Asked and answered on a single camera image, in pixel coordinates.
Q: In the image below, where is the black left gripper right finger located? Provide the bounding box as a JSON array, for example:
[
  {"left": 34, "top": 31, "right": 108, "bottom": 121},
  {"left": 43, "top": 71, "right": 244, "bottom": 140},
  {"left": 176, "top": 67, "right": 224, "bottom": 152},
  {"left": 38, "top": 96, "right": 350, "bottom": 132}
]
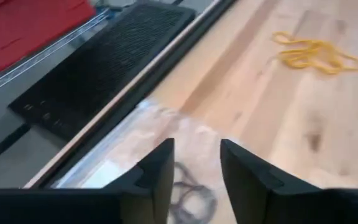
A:
[{"left": 219, "top": 139, "right": 358, "bottom": 224}]

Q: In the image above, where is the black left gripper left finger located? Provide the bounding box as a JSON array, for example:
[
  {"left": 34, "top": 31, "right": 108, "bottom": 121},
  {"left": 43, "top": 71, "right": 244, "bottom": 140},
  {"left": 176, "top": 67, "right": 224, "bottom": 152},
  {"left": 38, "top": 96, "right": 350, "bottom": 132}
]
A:
[{"left": 0, "top": 138, "right": 175, "bottom": 224}]

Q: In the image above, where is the black rubber band bunch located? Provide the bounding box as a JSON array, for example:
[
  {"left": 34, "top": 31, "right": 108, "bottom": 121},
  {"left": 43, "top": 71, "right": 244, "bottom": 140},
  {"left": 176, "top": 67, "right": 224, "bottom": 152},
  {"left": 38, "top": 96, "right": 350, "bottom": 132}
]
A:
[{"left": 169, "top": 161, "right": 219, "bottom": 224}]

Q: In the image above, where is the red plastic bin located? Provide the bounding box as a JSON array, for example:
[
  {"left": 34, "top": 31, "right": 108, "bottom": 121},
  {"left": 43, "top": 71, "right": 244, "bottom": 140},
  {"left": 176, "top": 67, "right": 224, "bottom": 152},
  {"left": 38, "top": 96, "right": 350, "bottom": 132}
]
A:
[{"left": 0, "top": 0, "right": 96, "bottom": 74}]

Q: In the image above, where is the black perforated computer case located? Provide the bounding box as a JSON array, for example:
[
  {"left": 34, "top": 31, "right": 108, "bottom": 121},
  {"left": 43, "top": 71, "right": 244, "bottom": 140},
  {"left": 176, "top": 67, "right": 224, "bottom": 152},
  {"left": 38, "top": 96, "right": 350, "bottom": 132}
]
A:
[{"left": 7, "top": 2, "right": 197, "bottom": 141}]

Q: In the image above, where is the yellow rubber band bunch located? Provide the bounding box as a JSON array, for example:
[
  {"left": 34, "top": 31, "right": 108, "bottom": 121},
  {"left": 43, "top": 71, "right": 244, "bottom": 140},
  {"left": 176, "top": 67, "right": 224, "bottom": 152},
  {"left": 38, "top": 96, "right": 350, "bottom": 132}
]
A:
[{"left": 271, "top": 30, "right": 358, "bottom": 75}]

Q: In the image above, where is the clear plastic zip bag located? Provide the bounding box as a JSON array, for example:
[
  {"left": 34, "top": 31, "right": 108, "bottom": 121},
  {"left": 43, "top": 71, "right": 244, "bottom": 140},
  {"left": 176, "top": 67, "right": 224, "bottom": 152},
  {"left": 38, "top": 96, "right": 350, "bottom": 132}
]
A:
[{"left": 53, "top": 98, "right": 239, "bottom": 224}]

